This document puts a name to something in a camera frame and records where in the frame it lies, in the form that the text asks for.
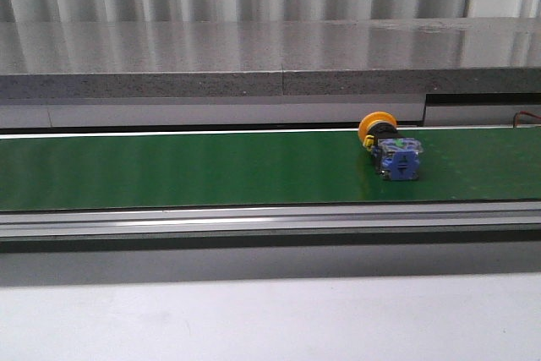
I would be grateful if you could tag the green conveyor belt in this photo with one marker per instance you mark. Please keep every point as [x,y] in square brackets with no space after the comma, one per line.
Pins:
[259,168]

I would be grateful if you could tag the yellow mushroom push button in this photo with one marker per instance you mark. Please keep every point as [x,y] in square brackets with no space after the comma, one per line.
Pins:
[395,157]

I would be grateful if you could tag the aluminium conveyor frame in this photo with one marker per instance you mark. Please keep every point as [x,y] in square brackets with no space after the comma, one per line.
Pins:
[271,226]

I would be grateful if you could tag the grey granite counter ledge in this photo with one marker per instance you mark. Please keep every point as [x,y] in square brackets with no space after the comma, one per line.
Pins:
[88,60]

